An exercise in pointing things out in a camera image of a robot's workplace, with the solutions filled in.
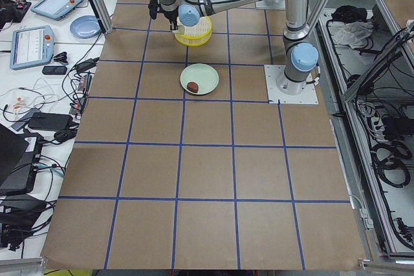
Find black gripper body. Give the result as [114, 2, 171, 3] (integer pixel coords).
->
[168, 14, 179, 32]

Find white bun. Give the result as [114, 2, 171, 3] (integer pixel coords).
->
[173, 25, 185, 34]

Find yellow lower steamer layer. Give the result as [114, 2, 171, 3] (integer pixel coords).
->
[173, 17, 213, 47]

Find pale green plate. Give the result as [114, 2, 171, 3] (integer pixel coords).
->
[180, 63, 219, 96]

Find brown bun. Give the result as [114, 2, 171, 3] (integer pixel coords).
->
[187, 81, 199, 93]

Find blue plate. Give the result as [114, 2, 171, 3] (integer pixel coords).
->
[70, 16, 101, 39]

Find black power adapter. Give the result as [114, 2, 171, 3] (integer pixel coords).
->
[74, 57, 100, 74]

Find teach pendant far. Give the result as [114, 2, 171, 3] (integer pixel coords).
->
[31, 0, 84, 20]

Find teach pendant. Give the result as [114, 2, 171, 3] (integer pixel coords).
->
[31, 0, 84, 20]
[10, 25, 54, 70]

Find black webcam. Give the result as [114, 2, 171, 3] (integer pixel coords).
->
[53, 52, 69, 65]

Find teach pendant near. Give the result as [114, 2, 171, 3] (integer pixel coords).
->
[10, 25, 54, 70]

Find white rag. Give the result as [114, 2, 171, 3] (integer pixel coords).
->
[332, 21, 374, 49]

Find black laptop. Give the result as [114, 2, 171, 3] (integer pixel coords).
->
[1, 125, 43, 196]

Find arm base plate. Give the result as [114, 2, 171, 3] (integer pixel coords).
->
[264, 65, 319, 105]

